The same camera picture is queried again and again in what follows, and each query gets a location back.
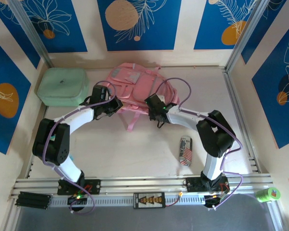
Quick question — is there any mint green storage case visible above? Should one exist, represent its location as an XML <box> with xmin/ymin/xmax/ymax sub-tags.
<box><xmin>37</xmin><ymin>67</ymin><xmax>90</xmax><ymax>107</ymax></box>

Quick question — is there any pink school backpack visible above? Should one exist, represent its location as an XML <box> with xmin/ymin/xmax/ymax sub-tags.
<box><xmin>105</xmin><ymin>62</ymin><xmax>181</xmax><ymax>132</ymax></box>

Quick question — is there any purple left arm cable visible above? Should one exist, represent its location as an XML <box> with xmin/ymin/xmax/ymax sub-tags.
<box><xmin>42</xmin><ymin>81</ymin><xmax>117</xmax><ymax>216</ymax></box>

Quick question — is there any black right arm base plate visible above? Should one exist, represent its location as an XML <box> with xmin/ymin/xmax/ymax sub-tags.
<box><xmin>185</xmin><ymin>177</ymin><xmax>230</xmax><ymax>193</ymax></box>

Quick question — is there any aluminium frame post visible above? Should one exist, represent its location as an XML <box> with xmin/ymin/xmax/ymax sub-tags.
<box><xmin>8</xmin><ymin>0</ymin><xmax>54</xmax><ymax>69</ymax></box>
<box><xmin>225</xmin><ymin>0</ymin><xmax>272</xmax><ymax>73</ymax></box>

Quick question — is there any black power distribution board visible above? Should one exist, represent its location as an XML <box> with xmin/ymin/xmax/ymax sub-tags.
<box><xmin>133</xmin><ymin>192</ymin><xmax>166</xmax><ymax>209</ymax></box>

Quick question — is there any blue poster large peach circle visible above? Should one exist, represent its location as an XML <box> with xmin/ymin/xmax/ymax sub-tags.
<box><xmin>97</xmin><ymin>0</ymin><xmax>182</xmax><ymax>51</ymax></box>

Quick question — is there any blue floral wall poster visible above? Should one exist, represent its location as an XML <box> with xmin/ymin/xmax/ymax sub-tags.
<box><xmin>240</xmin><ymin>0</ymin><xmax>287</xmax><ymax>65</ymax></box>
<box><xmin>0</xmin><ymin>0</ymin><xmax>41</xmax><ymax>70</ymax></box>

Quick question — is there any blue poster fern orange circle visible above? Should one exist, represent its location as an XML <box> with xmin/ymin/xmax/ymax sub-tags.
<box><xmin>193</xmin><ymin>0</ymin><xmax>258</xmax><ymax>51</ymax></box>

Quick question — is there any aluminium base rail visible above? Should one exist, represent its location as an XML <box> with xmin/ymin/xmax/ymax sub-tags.
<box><xmin>11</xmin><ymin>173</ymin><xmax>273</xmax><ymax>196</ymax></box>

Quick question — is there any blue poster orange oval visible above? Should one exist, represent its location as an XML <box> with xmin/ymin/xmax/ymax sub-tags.
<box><xmin>0</xmin><ymin>33</ymin><xmax>32</xmax><ymax>155</ymax></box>

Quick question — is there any blue poster white flower outline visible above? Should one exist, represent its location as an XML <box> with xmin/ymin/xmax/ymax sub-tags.
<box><xmin>20</xmin><ymin>0</ymin><xmax>88</xmax><ymax>53</ymax></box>

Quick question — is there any red wire orange connector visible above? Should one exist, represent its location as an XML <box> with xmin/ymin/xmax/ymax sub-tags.
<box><xmin>165</xmin><ymin>191</ymin><xmax>184</xmax><ymax>207</ymax></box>

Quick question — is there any grey slotted cable duct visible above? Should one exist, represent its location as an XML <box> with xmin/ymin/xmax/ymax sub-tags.
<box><xmin>49</xmin><ymin>194</ymin><xmax>207</xmax><ymax>208</ymax></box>

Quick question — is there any green thread spool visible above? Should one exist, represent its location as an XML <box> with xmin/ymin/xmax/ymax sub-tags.
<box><xmin>256</xmin><ymin>187</ymin><xmax>281</xmax><ymax>203</ymax></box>

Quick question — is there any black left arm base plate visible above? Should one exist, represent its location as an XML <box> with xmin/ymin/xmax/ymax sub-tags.
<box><xmin>57</xmin><ymin>178</ymin><xmax>102</xmax><ymax>195</ymax></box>

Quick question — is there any aluminium side rail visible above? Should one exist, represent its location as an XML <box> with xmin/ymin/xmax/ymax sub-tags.
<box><xmin>222</xmin><ymin>67</ymin><xmax>263</xmax><ymax>174</ymax></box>
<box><xmin>26</xmin><ymin>104</ymin><xmax>49</xmax><ymax>179</ymax></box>

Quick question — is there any flag print drink can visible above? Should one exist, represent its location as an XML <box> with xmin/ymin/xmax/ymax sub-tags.
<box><xmin>179</xmin><ymin>135</ymin><xmax>193</xmax><ymax>167</ymax></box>

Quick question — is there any black bar bundle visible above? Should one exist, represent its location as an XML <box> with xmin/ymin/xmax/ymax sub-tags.
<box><xmin>15</xmin><ymin>191</ymin><xmax>53</xmax><ymax>210</ymax></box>

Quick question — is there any blue poster leaves dark circle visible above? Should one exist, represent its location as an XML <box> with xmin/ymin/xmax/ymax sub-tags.
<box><xmin>251</xmin><ymin>23</ymin><xmax>289</xmax><ymax>150</ymax></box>

